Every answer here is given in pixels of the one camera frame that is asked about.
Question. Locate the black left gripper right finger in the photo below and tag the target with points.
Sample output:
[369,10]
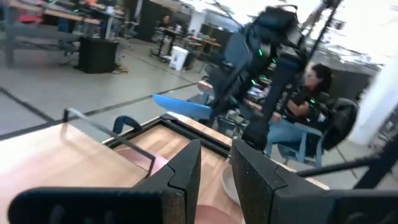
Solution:
[258,186]

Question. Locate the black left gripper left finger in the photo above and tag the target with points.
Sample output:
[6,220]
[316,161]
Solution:
[180,186]

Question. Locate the beige plate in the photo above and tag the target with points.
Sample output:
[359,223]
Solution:
[228,183]

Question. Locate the pink plate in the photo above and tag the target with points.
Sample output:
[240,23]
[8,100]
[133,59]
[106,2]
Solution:
[143,163]

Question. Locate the terracotta brown plate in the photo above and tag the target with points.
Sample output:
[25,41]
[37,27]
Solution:
[214,216]

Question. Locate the dark blue-green plate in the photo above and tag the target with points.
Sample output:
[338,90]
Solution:
[183,107]

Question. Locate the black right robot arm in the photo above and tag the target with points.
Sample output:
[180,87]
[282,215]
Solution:
[280,90]

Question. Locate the blue-grey chair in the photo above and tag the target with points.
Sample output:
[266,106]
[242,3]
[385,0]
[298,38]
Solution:
[301,149]

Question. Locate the white bin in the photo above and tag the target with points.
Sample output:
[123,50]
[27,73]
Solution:
[178,57]

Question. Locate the dark background desk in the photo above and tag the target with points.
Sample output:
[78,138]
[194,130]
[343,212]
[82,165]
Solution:
[168,32]

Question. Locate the seated person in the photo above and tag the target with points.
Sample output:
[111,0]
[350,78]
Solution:
[317,77]

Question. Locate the distant person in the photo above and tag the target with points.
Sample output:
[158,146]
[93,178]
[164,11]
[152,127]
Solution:
[165,21]

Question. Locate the black jacket on chair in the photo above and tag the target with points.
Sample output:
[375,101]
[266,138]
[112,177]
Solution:
[340,121]

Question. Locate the black cabinet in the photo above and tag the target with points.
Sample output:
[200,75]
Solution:
[96,54]

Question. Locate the wooden workbench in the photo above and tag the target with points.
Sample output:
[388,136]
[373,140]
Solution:
[62,14]

